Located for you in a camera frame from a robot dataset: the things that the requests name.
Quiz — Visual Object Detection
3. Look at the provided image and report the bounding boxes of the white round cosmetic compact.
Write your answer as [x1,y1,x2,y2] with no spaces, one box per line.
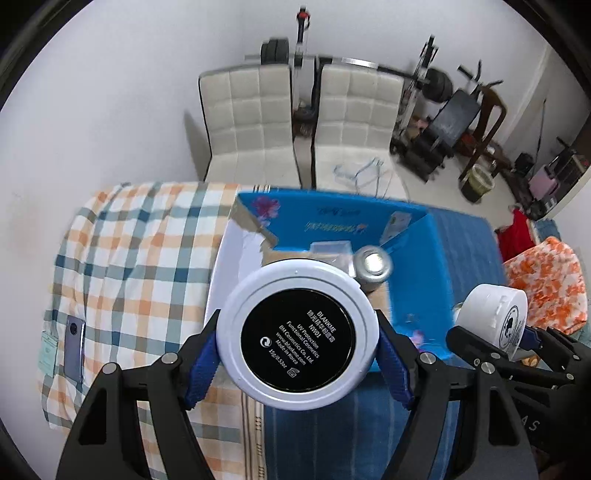
[217,259,380,409]

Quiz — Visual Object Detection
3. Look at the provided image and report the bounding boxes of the silver metal can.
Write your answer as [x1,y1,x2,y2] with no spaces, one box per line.
[352,246,394,292]

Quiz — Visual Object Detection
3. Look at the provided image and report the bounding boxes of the brown wooden chair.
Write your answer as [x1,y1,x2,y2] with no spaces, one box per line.
[457,83,513,181]

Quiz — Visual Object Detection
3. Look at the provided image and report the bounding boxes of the white quilted chair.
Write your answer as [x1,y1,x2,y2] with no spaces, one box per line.
[310,62,409,201]
[198,65,303,185]

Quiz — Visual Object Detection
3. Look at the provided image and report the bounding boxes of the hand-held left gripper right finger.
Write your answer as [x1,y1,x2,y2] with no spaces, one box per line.
[375,310,541,480]

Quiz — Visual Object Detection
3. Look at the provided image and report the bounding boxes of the thin dark pole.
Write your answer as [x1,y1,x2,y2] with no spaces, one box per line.
[536,98,548,153]

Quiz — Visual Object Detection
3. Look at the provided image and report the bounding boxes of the white barbell rack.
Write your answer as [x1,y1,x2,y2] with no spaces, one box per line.
[288,7,441,134]

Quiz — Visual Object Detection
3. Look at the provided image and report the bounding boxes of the trash bin with liner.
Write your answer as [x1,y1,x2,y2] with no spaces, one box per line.
[459,166,496,204]

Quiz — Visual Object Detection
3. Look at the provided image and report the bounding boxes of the white round jar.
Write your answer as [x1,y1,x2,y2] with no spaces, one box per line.
[455,284,528,363]

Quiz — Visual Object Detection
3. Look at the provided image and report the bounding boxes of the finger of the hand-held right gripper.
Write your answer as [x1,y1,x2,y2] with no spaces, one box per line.
[445,325,513,376]
[522,323,591,370]

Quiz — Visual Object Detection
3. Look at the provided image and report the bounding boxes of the red cloth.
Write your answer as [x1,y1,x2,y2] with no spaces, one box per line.
[496,208,539,264]

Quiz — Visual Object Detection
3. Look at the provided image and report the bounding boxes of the blue wire hanger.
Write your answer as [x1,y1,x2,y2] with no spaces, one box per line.
[332,157,386,195]

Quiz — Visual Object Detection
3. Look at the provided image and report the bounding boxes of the blue cardboard box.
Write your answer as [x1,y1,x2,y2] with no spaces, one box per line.
[210,187,455,374]

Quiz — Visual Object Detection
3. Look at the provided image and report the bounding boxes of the barbell with black plates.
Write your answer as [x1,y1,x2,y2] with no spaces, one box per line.
[245,39,455,102]

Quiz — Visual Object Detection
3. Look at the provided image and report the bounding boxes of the clear plastic box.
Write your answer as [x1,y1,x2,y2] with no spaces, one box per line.
[309,242,356,278]

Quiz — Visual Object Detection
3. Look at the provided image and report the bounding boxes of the pink suitcase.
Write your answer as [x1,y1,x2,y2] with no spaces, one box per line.
[529,166,559,199]

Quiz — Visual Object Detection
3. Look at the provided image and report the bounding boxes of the black weight bench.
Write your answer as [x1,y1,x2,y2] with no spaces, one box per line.
[390,88,481,181]

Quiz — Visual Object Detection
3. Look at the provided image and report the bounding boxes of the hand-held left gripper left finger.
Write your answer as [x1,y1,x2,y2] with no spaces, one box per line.
[55,309,223,480]

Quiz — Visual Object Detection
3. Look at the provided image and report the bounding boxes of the blue striped bed sheet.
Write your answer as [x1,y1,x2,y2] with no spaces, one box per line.
[263,208,509,480]

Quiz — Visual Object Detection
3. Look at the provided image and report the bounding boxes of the pale green card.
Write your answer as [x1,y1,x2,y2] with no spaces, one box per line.
[38,330,59,377]

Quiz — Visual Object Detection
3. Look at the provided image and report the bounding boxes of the grey smartphone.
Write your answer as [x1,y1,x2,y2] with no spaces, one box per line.
[65,315,86,386]

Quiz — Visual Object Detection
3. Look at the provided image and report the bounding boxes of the orange floral blanket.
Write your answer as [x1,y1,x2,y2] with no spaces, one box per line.
[502,236,591,333]

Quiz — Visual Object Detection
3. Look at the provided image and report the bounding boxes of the orange teal plaid blanket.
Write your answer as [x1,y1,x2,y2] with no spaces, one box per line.
[37,181,266,480]

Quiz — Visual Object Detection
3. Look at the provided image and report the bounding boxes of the black exercise bike handlebars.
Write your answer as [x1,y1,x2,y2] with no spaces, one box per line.
[457,60,504,93]

